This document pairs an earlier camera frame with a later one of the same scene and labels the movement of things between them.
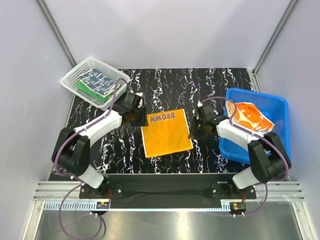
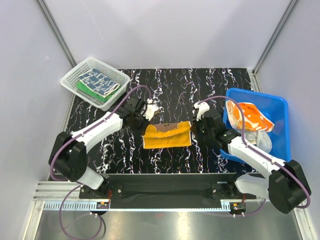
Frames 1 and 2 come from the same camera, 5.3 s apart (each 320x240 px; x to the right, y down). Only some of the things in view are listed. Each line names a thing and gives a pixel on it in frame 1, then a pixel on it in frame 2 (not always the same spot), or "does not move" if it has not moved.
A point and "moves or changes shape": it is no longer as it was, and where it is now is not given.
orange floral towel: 248,116 does not move
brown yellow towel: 167,132 moves or changes shape
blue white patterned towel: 98,81 does not move
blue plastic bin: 277,109 does not move
